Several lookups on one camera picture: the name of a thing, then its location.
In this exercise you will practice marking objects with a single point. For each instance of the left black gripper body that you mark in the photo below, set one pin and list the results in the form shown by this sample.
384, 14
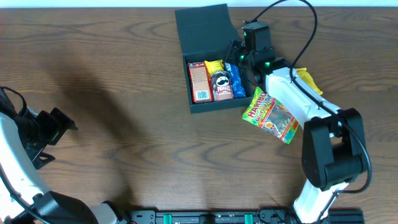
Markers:
53, 125

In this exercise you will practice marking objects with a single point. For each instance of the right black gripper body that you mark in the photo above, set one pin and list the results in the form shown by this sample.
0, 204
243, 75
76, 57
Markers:
240, 54

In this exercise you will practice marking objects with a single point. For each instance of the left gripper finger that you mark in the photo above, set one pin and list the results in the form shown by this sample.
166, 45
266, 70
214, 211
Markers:
64, 123
38, 157

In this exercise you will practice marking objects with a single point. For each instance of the blue snack bar wrapper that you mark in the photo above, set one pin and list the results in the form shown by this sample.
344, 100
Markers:
236, 83

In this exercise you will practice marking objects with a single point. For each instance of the small orange yellow snack bag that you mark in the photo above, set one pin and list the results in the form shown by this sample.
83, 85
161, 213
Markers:
214, 66

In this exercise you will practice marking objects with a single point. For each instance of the small red Pringles can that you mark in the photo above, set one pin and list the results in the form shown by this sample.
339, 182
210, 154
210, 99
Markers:
221, 86

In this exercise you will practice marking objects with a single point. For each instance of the dark green box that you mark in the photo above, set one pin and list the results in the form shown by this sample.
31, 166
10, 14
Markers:
205, 33

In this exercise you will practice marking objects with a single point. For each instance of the red and white carton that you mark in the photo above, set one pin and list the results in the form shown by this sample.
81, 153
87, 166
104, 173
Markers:
201, 90

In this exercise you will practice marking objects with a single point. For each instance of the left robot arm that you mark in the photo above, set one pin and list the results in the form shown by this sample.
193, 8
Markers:
25, 197

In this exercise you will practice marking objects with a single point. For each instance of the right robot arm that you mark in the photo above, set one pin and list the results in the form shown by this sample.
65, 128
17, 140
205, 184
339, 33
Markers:
333, 151

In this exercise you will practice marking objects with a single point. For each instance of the yellow snack packet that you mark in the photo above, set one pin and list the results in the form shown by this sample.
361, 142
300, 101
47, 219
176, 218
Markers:
307, 78

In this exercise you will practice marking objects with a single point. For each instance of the Haribo gummy worms bag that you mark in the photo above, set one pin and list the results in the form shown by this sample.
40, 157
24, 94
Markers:
269, 114

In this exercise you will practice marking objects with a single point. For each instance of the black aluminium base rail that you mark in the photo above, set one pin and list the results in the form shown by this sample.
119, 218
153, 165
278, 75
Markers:
265, 215

